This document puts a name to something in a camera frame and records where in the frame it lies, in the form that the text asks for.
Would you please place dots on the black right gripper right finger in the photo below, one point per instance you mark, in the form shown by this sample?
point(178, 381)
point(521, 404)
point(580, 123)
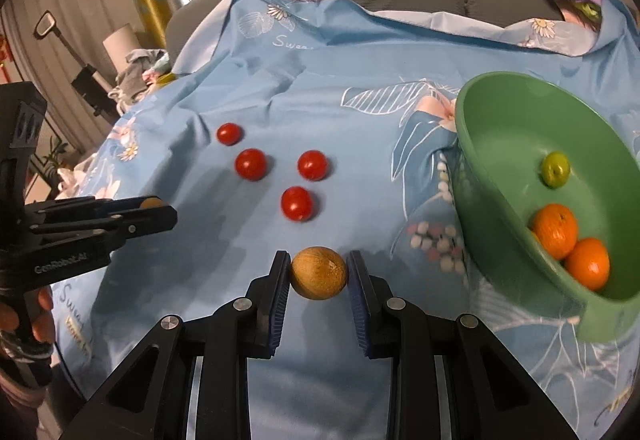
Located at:
point(451, 379)

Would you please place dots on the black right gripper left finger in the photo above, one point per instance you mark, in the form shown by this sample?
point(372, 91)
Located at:
point(191, 376)

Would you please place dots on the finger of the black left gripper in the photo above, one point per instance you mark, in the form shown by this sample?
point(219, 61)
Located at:
point(125, 226)
point(81, 208)

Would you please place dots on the tan round fruit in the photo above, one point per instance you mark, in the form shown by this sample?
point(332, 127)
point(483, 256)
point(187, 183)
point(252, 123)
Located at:
point(151, 202)
point(318, 273)

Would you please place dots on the cherry tomato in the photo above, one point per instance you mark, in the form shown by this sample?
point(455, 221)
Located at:
point(251, 164)
point(297, 204)
point(313, 165)
point(229, 134)

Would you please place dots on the orange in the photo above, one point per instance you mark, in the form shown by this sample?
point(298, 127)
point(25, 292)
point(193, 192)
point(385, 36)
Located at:
point(589, 264)
point(556, 229)

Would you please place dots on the small green fruit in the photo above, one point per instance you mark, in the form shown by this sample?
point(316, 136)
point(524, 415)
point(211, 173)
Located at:
point(555, 169)

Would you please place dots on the left hand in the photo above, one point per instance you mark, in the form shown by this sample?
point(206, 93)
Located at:
point(43, 327)

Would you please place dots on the clothes heap left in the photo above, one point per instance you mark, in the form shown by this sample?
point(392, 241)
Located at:
point(146, 70)

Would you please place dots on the blue floral cloth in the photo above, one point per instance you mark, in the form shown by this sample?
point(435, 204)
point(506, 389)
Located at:
point(375, 93)

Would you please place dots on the white lamp shade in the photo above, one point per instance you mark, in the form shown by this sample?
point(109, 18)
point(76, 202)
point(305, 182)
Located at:
point(119, 44)

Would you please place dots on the green plastic bowl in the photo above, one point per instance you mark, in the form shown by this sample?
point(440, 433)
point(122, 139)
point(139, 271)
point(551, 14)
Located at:
point(507, 123)

